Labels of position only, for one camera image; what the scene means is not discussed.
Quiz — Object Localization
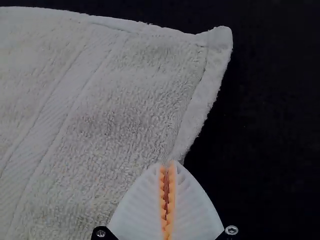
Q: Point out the pale towel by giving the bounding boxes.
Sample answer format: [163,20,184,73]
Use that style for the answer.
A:
[0,6,235,240]

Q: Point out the black mat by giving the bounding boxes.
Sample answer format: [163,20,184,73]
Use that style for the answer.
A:
[0,0,320,240]

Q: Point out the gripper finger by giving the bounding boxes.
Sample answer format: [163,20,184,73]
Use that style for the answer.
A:
[91,161,170,240]
[169,159,239,240]

